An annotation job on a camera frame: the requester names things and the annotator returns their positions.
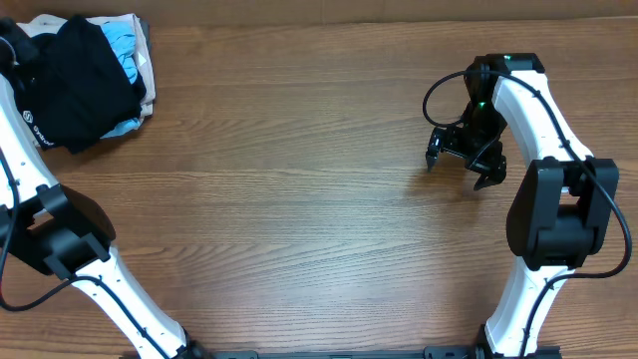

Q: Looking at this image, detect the light blue printed t-shirt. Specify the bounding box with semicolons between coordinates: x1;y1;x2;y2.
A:
101;22;146;139

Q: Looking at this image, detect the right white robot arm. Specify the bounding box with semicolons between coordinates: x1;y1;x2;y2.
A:
424;53;632;358

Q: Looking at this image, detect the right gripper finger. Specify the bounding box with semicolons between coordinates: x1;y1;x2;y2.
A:
425;128;446;173
472;157;507;190

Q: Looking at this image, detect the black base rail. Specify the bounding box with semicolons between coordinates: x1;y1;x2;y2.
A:
209;346;485;359

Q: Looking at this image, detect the beige folded garment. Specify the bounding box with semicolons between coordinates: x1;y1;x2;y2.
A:
18;13;156;120

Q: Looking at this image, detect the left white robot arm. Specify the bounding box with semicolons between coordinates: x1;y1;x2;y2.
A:
1;15;206;358

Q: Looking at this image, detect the black polo shirt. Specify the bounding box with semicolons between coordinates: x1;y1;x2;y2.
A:
1;16;142;154

